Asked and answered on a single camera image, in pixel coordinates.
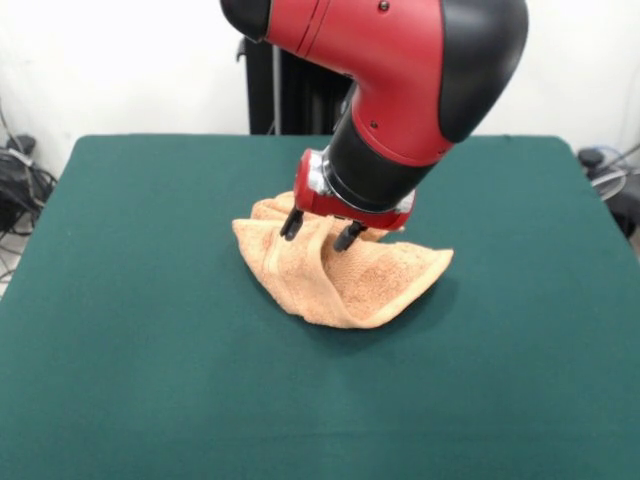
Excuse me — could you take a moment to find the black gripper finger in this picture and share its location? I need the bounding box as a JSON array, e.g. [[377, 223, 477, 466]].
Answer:
[[279, 206, 306, 243], [333, 221, 367, 252]]

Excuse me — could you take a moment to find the black cable bundle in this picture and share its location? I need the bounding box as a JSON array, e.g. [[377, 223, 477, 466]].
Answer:
[[0, 134, 59, 237]]

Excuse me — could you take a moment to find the orange terry towel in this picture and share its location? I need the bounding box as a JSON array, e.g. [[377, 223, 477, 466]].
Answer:
[[232, 190, 455, 331]]

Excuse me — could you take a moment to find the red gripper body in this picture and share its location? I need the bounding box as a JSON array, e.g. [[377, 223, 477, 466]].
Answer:
[[293, 148, 417, 234]]

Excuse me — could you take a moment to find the dark green table cloth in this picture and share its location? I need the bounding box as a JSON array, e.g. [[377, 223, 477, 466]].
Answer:
[[0, 133, 640, 480]]

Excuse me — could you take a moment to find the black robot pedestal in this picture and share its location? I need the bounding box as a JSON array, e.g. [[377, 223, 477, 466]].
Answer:
[[235, 34, 352, 136]]

